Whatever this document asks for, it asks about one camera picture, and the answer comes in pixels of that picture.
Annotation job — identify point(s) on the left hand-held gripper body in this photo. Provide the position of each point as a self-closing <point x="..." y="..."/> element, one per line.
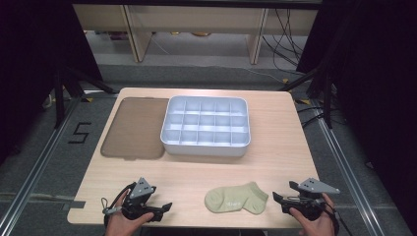
<point x="137" y="193"/>

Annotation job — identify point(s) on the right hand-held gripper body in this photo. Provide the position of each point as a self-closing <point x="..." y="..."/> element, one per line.
<point x="313" y="188"/>

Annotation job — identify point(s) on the light green sock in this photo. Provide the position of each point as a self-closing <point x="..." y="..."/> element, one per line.
<point x="236" y="198"/>

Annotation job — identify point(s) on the person's left hand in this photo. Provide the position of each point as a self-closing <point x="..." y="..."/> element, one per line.
<point x="123" y="226"/>

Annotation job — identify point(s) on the person's right hand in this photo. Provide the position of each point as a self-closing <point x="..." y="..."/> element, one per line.
<point x="316" y="227"/>

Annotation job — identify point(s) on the brown translucent box lid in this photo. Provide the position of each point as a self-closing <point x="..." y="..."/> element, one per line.
<point x="134" y="131"/>

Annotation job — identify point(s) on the grey tape patch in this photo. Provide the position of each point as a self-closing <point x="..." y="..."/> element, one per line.
<point x="73" y="205"/>

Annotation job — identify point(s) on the white compartment storage box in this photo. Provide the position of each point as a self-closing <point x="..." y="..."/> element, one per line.
<point x="206" y="149"/>

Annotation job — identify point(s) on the black metal stand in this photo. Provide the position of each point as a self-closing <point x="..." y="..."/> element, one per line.
<point x="59" y="98"/>
<point x="327" y="98"/>

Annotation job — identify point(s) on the black curtain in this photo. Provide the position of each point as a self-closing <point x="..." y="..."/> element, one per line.
<point x="32" y="65"/>
<point x="377" y="82"/>

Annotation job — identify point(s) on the light wooden desk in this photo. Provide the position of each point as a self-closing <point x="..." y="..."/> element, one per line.
<point x="141" y="36"/>

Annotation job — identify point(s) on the aluminium floor rail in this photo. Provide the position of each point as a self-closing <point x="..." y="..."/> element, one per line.
<point x="347" y="170"/>
<point x="36" y="170"/>

